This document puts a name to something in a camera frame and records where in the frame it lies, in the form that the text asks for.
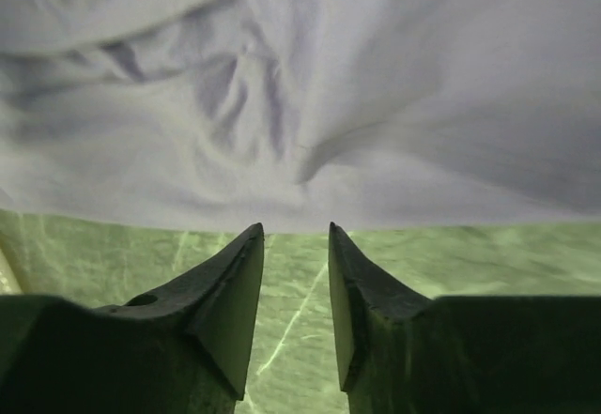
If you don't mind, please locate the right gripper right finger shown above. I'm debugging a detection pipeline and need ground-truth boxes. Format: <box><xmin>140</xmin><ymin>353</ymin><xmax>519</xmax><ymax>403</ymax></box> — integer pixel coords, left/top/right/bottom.
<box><xmin>328</xmin><ymin>225</ymin><xmax>600</xmax><ymax>413</ymax></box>

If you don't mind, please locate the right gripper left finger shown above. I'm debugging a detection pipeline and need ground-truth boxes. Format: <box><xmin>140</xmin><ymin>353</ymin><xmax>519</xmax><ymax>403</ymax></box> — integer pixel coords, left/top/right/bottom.
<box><xmin>1</xmin><ymin>224</ymin><xmax>264</xmax><ymax>413</ymax></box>

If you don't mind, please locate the lavender t shirt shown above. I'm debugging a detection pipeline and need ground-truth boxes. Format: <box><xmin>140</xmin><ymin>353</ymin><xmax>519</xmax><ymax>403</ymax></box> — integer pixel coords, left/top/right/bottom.
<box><xmin>1</xmin><ymin>0</ymin><xmax>600</xmax><ymax>232</ymax></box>

